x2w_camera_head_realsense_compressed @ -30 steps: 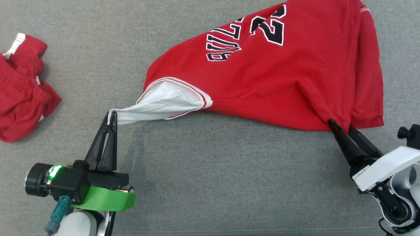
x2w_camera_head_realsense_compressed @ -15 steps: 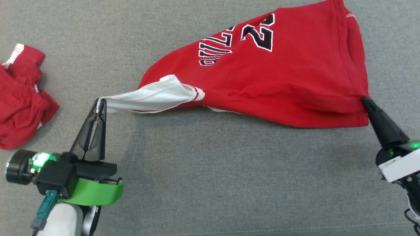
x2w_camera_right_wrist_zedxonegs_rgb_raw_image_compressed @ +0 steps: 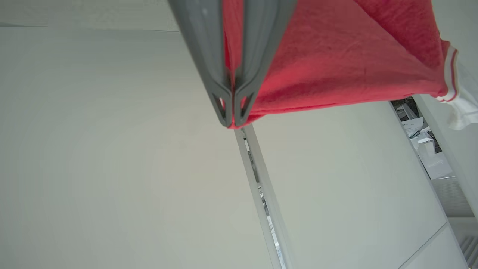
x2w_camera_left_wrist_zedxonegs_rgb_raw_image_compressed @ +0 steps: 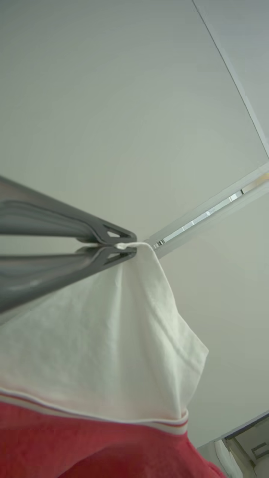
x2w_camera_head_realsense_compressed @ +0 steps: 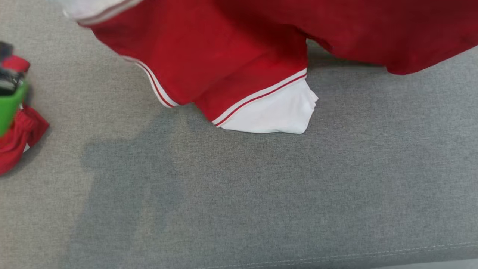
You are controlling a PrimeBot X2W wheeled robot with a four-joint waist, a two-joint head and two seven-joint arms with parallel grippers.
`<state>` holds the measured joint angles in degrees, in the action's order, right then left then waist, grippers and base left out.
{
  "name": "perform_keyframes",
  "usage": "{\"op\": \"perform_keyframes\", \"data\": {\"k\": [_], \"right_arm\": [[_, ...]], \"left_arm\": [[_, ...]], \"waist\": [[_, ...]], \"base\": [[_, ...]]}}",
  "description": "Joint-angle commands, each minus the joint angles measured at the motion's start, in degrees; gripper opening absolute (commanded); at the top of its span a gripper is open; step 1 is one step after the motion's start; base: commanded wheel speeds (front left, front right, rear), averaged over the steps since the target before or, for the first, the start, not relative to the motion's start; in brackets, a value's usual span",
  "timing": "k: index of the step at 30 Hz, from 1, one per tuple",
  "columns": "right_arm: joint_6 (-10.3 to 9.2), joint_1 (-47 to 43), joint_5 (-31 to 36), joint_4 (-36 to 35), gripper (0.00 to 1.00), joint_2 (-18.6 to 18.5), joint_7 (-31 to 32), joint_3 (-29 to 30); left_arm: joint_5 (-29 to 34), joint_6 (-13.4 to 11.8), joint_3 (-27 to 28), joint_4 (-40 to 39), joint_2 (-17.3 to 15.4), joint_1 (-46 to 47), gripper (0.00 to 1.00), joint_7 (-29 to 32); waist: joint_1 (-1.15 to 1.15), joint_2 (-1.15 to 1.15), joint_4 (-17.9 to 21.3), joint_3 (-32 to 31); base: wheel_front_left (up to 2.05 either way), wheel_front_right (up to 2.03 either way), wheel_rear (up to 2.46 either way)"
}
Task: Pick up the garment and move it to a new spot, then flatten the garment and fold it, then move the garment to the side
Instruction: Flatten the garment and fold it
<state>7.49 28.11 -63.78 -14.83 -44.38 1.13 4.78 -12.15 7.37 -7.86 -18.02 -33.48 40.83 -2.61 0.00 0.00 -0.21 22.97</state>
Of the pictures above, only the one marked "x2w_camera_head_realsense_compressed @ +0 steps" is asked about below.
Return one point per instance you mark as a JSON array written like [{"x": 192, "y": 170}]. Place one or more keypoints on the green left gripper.
[{"x": 9, "y": 108}]

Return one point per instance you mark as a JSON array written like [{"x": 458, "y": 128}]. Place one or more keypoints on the red printed shorts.
[{"x": 18, "y": 134}]

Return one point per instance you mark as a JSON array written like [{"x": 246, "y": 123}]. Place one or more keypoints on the red white striped shirt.
[{"x": 239, "y": 45}]

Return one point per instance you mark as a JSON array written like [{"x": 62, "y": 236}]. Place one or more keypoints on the grey fabric sofa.
[{"x": 239, "y": 194}]

